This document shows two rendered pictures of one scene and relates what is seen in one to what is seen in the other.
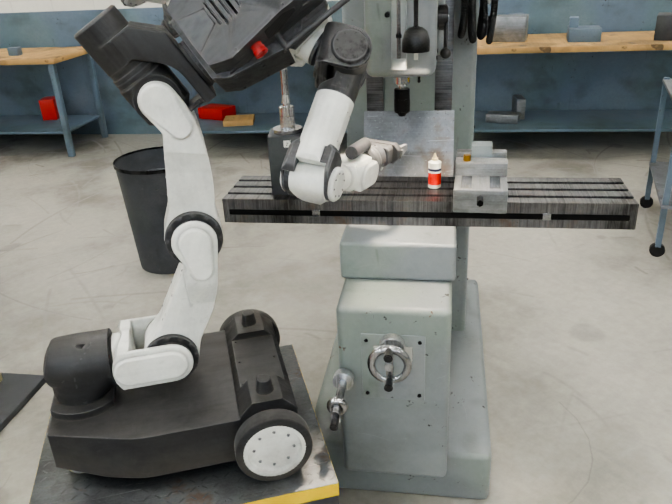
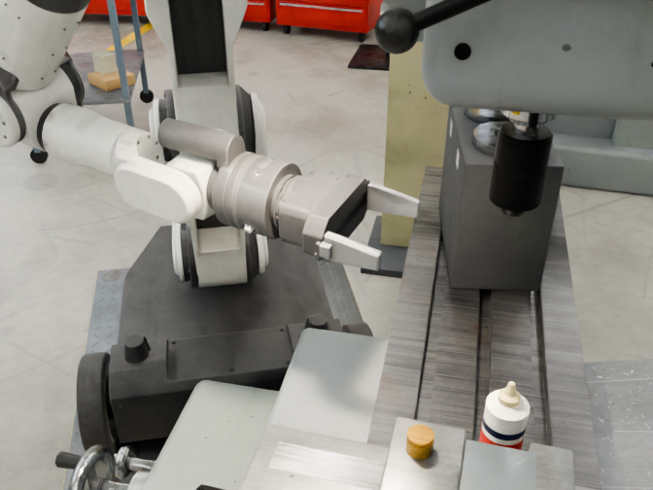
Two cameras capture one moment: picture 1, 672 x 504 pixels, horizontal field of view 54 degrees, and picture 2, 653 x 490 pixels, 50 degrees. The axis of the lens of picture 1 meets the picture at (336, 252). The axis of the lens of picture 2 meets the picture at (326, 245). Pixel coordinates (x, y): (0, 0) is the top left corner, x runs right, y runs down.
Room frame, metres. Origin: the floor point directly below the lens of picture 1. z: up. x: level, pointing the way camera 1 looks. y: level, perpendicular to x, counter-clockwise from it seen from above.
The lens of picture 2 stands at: (1.81, -0.79, 1.51)
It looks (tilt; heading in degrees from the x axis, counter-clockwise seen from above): 33 degrees down; 92
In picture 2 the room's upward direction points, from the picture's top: straight up
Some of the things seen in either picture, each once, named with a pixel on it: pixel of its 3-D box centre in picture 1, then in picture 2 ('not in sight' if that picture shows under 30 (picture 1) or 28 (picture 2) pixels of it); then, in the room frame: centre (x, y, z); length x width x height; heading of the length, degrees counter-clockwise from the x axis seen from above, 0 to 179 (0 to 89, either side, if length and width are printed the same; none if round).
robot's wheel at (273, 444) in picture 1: (273, 445); (99, 403); (1.33, 0.19, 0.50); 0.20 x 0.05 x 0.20; 102
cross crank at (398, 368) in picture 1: (390, 356); (114, 489); (1.48, -0.13, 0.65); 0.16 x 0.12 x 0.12; 170
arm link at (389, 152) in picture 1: (373, 156); (298, 207); (1.76, -0.12, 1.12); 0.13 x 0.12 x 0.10; 65
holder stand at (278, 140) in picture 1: (305, 158); (493, 187); (2.02, 0.08, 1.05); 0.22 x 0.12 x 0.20; 88
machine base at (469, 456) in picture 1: (407, 365); not in sight; (2.21, -0.26, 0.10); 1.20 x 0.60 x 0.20; 170
